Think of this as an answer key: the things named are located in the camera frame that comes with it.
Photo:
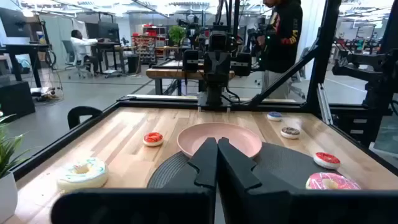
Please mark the standing person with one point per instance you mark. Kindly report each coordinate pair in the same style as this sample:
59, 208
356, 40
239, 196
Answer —
283, 46

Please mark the shelf with red bins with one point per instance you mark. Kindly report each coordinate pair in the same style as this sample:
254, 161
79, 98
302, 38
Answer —
146, 46

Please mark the small red striped donut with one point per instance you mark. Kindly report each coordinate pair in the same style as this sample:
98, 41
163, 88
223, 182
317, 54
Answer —
153, 138

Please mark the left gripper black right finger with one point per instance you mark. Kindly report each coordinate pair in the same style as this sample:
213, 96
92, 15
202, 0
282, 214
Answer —
233, 174

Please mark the wooden workbench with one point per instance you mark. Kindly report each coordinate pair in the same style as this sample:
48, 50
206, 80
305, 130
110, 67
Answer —
174, 73

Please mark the green plant in white pot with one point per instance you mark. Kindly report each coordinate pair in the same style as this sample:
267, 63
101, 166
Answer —
6, 193

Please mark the small red sprinkled donut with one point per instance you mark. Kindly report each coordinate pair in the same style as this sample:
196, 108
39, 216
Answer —
326, 159

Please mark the black computer monitors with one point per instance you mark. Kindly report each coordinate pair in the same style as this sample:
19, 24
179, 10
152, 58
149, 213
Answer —
107, 31

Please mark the large white frosted donut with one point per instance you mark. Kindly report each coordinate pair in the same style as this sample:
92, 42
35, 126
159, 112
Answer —
93, 177

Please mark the small blue donut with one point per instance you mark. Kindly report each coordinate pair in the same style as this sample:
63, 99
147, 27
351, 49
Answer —
274, 115

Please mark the large grey round placemat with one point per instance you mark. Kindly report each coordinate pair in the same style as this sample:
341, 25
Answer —
280, 161

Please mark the large black monitor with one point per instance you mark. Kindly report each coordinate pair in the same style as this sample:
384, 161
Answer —
12, 21

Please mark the leafy background plant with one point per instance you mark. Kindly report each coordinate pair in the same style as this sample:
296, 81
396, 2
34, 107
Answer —
176, 34

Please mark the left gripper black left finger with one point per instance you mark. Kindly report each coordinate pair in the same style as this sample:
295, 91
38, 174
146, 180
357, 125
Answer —
208, 165

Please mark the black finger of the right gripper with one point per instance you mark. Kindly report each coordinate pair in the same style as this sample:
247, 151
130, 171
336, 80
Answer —
224, 70
210, 70

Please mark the seated person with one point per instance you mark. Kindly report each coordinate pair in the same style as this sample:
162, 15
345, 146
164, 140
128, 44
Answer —
79, 46

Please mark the black neighbouring robot station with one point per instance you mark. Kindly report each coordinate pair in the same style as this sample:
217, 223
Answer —
376, 93

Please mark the black cabinet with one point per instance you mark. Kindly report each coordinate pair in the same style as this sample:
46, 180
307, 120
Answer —
15, 99

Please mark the grey office chair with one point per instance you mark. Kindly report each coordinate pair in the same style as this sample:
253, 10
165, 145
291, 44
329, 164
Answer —
68, 53

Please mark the pink round plate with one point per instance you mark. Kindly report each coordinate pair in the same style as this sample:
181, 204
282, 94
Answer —
217, 130

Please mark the dark office desk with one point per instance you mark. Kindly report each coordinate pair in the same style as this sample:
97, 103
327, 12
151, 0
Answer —
105, 45

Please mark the small chocolate donut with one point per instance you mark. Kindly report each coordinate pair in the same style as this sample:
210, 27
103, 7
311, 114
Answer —
289, 132

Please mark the large pink frosted donut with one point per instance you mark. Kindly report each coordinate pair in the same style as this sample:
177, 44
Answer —
320, 180

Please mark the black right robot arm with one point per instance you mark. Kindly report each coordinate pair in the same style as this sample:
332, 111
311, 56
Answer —
214, 93

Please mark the black standing desk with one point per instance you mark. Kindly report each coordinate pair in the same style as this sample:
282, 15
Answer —
28, 46

